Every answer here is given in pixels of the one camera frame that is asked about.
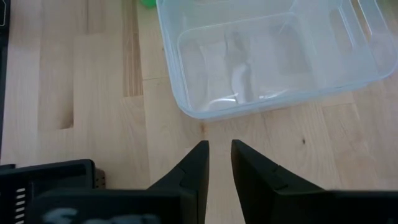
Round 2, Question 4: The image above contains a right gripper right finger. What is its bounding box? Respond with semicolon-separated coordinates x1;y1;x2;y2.
231;139;325;224

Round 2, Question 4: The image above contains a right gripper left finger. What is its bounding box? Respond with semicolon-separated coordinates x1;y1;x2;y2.
149;139;210;224

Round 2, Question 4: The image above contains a clear plastic bin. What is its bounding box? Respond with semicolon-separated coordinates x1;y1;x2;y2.
155;0;398;121

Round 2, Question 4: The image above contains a black plastic basket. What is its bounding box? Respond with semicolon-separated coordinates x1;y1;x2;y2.
0;159;96;224

